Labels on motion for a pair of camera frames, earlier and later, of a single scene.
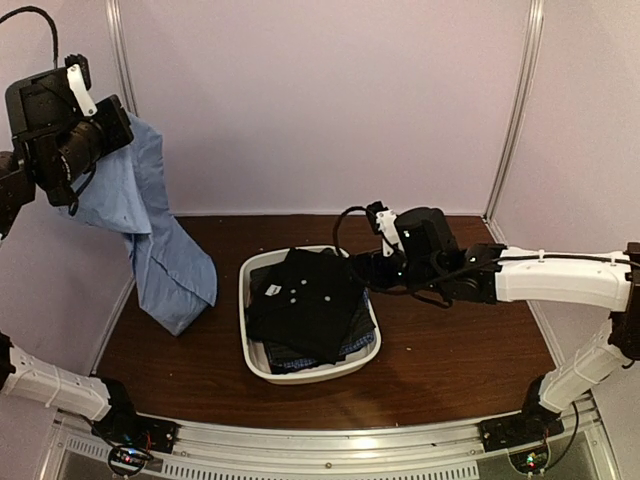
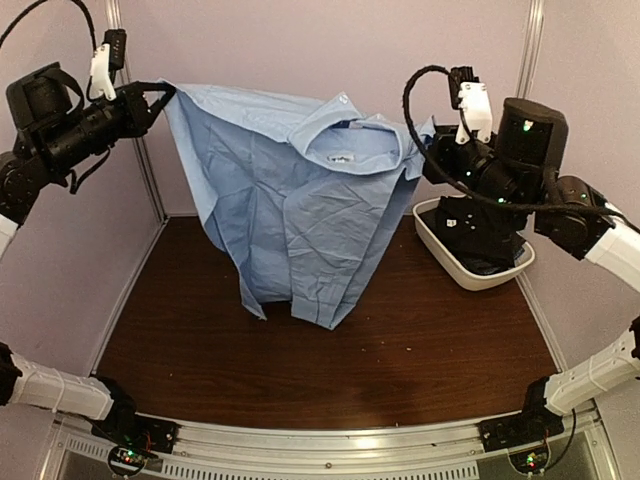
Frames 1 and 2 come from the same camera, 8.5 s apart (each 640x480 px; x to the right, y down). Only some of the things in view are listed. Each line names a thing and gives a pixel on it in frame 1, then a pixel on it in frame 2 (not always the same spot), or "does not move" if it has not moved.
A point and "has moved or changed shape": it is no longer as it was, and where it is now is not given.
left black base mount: x=123 y=424 does not move
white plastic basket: x=255 y=354 has moved or changed shape
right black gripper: x=372 y=259 → x=439 y=143
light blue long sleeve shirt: x=125 y=191 → x=302 y=196
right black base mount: x=533 y=425 does not move
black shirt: x=307 y=302 → x=460 y=220
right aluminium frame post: x=536 y=14 does not move
